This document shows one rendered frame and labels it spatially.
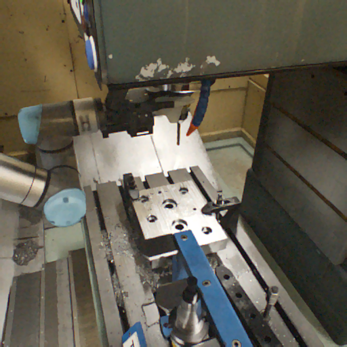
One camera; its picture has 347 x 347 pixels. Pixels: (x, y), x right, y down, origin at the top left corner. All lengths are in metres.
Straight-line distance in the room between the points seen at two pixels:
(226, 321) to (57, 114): 0.48
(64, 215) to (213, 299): 0.30
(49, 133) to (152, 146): 1.13
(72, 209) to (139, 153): 1.16
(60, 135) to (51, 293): 0.67
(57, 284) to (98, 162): 0.71
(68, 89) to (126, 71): 1.43
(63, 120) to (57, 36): 1.04
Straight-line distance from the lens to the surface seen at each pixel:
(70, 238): 1.51
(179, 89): 0.66
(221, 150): 2.12
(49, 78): 1.74
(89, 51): 0.35
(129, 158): 1.72
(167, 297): 0.57
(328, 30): 0.45
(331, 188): 1.03
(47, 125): 0.68
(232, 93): 2.06
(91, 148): 1.76
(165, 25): 0.34
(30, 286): 1.29
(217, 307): 0.55
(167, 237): 0.65
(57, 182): 0.62
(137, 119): 0.70
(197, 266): 0.59
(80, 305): 1.13
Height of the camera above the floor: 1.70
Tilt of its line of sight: 36 degrees down
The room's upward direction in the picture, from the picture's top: 1 degrees clockwise
